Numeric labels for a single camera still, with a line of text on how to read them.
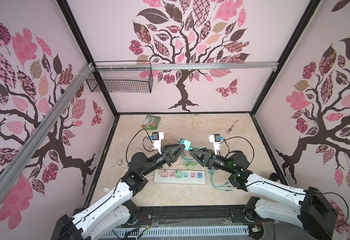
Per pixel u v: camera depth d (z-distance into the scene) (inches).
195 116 46.4
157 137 22.9
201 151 25.4
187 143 24.2
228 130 43.3
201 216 29.7
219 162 23.6
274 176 30.4
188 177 33.1
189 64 37.3
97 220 17.0
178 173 32.0
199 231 27.4
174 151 25.2
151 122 44.8
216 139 24.0
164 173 32.0
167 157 22.3
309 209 16.0
